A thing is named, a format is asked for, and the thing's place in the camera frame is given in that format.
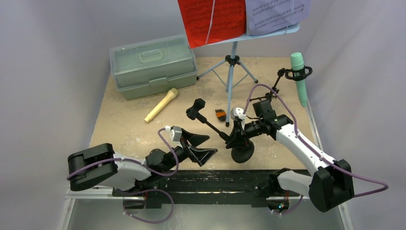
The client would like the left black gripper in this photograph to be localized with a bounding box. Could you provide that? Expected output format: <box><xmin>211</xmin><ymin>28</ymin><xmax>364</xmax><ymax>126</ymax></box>
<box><xmin>161</xmin><ymin>128</ymin><xmax>216</xmax><ymax>172</ymax></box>

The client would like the black round-base microphone stand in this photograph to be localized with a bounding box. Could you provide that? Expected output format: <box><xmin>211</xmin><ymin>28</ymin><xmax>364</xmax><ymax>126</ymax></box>
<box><xmin>186</xmin><ymin>98</ymin><xmax>255</xmax><ymax>163</ymax></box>

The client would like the cream yellow microphone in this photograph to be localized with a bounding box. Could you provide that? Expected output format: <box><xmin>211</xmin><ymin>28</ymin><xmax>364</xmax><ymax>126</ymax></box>
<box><xmin>144</xmin><ymin>88</ymin><xmax>178</xmax><ymax>123</ymax></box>

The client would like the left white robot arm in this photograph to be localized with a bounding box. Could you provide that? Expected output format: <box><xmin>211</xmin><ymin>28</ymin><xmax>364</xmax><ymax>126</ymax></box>
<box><xmin>67</xmin><ymin>126</ymin><xmax>218</xmax><ymax>196</ymax></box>

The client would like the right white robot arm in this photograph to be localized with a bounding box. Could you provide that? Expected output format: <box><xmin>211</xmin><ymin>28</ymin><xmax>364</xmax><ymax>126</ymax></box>
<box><xmin>226</xmin><ymin>100</ymin><xmax>355</xmax><ymax>212</ymax></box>

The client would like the orange black hex key set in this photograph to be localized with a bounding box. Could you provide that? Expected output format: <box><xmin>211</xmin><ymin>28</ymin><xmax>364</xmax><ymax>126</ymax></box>
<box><xmin>215</xmin><ymin>109</ymin><xmax>226</xmax><ymax>122</ymax></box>

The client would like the light blue music stand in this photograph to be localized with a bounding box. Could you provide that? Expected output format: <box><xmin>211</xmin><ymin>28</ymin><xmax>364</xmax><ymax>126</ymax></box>
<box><xmin>196</xmin><ymin>23</ymin><xmax>300</xmax><ymax>127</ymax></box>

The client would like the grey-green plastic toolbox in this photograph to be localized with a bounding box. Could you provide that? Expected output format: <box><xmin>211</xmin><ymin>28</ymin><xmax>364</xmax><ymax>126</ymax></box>
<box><xmin>109</xmin><ymin>34</ymin><xmax>198</xmax><ymax>100</ymax></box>

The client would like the black tripod microphone stand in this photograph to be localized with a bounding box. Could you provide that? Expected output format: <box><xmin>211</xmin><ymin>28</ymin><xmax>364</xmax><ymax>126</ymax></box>
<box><xmin>247</xmin><ymin>66</ymin><xmax>314</xmax><ymax>103</ymax></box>

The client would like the mint green microphone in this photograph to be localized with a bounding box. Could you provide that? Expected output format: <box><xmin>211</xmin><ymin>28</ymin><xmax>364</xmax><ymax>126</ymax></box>
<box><xmin>290</xmin><ymin>52</ymin><xmax>307</xmax><ymax>107</ymax></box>

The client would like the red sheet music page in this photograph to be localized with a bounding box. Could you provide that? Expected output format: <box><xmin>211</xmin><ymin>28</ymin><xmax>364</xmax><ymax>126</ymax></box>
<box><xmin>178</xmin><ymin>0</ymin><xmax>246</xmax><ymax>48</ymax></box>

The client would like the lavender sheet music page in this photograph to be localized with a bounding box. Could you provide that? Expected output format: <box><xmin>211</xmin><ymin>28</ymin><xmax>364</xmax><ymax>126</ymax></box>
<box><xmin>245</xmin><ymin>0</ymin><xmax>312</xmax><ymax>36</ymax></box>

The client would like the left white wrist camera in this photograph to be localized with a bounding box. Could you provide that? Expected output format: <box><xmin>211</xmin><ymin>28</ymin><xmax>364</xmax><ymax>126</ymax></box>
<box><xmin>165</xmin><ymin>126</ymin><xmax>182</xmax><ymax>148</ymax></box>

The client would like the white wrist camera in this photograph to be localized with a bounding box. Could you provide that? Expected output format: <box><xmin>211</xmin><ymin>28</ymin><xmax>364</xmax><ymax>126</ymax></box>
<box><xmin>230</xmin><ymin>107</ymin><xmax>246</xmax><ymax>121</ymax></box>
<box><xmin>165</xmin><ymin>126</ymin><xmax>182</xmax><ymax>148</ymax></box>

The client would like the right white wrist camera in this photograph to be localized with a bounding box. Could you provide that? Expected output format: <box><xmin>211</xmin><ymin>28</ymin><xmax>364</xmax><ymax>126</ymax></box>
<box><xmin>230</xmin><ymin>107</ymin><xmax>246</xmax><ymax>121</ymax></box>

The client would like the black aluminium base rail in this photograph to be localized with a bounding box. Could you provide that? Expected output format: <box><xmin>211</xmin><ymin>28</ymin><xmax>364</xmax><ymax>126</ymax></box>
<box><xmin>65</xmin><ymin>170</ymin><xmax>353</xmax><ymax>210</ymax></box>

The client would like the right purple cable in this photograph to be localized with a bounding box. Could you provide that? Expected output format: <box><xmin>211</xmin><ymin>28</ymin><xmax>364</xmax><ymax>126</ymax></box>
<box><xmin>242</xmin><ymin>83</ymin><xmax>390</xmax><ymax>199</ymax></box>

